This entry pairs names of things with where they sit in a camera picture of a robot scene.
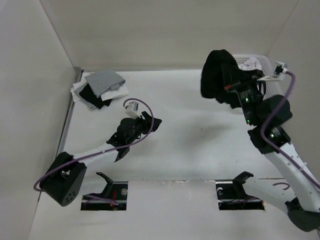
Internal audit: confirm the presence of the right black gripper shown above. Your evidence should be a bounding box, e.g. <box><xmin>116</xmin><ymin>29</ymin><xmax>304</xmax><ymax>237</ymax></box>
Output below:
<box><xmin>222</xmin><ymin>61</ymin><xmax>267</xmax><ymax>125</ymax></box>

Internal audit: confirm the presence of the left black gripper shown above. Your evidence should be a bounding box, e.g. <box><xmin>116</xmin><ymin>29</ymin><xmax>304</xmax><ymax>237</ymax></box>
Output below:
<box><xmin>126</xmin><ymin>111</ymin><xmax>160</xmax><ymax>145</ymax></box>

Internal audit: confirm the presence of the black tank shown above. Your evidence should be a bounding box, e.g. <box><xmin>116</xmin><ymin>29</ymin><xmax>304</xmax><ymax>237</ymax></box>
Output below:
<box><xmin>79</xmin><ymin>83</ymin><xmax>112</xmax><ymax>110</ymax></box>
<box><xmin>200</xmin><ymin>49</ymin><xmax>247</xmax><ymax>109</ymax></box>

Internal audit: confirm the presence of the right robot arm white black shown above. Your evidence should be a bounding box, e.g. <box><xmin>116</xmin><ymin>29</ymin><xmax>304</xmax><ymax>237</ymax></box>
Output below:
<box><xmin>221</xmin><ymin>62</ymin><xmax>320</xmax><ymax>232</ymax></box>

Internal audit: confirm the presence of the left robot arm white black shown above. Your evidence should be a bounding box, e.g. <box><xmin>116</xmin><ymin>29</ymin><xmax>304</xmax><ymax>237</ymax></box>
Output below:
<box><xmin>35</xmin><ymin>111</ymin><xmax>162</xmax><ymax>207</ymax></box>

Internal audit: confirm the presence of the crumpled white tank top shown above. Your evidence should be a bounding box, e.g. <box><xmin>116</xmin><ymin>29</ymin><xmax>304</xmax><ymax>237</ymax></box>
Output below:
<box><xmin>238</xmin><ymin>57</ymin><xmax>262</xmax><ymax>71</ymax></box>

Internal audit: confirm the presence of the folded white tank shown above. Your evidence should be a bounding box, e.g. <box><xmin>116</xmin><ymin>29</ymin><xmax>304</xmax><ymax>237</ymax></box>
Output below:
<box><xmin>100</xmin><ymin>84</ymin><xmax>129</xmax><ymax>101</ymax></box>
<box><xmin>70</xmin><ymin>81</ymin><xmax>96</xmax><ymax>110</ymax></box>

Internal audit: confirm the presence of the folded grey tank top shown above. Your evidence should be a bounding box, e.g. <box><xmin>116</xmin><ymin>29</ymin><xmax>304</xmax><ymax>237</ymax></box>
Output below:
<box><xmin>85</xmin><ymin>69</ymin><xmax>126</xmax><ymax>97</ymax></box>

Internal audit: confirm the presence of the folded black tank top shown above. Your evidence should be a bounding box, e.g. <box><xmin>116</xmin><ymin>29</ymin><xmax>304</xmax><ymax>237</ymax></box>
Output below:
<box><xmin>79</xmin><ymin>83</ymin><xmax>112</xmax><ymax>110</ymax></box>

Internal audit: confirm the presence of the bottom folded white tank top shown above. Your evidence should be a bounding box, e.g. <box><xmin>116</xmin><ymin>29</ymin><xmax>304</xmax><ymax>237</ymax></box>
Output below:
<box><xmin>70</xmin><ymin>81</ymin><xmax>96</xmax><ymax>110</ymax></box>

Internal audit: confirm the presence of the white plastic basket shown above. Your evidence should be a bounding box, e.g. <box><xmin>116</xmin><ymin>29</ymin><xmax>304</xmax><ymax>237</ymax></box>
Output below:
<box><xmin>233</xmin><ymin>54</ymin><xmax>283</xmax><ymax>99</ymax></box>

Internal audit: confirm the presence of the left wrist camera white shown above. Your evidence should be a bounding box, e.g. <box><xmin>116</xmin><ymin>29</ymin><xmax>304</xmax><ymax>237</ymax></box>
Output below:
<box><xmin>124</xmin><ymin>101</ymin><xmax>140</xmax><ymax>119</ymax></box>

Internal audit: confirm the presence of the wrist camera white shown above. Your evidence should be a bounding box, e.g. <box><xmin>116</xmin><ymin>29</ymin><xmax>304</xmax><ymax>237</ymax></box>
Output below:
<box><xmin>257</xmin><ymin>61</ymin><xmax>287</xmax><ymax>82</ymax></box>
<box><xmin>124</xmin><ymin>101</ymin><xmax>140</xmax><ymax>119</ymax></box>

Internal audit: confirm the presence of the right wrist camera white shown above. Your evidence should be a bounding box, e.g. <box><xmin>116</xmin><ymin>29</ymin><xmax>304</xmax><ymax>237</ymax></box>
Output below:
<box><xmin>257</xmin><ymin>61</ymin><xmax>287</xmax><ymax>82</ymax></box>

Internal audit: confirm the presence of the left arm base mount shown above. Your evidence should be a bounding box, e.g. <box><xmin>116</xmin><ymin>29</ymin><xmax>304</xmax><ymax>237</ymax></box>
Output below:
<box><xmin>80</xmin><ymin>172</ymin><xmax>129</xmax><ymax>211</ymax></box>

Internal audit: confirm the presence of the metal table edge rail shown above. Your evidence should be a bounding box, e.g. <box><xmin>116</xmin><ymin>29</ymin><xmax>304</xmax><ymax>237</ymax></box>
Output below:
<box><xmin>56</xmin><ymin>67</ymin><xmax>83</xmax><ymax>155</ymax></box>

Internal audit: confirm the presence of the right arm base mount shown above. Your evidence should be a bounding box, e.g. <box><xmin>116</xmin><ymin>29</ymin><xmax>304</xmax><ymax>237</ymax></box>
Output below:
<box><xmin>215</xmin><ymin>171</ymin><xmax>265</xmax><ymax>211</ymax></box>

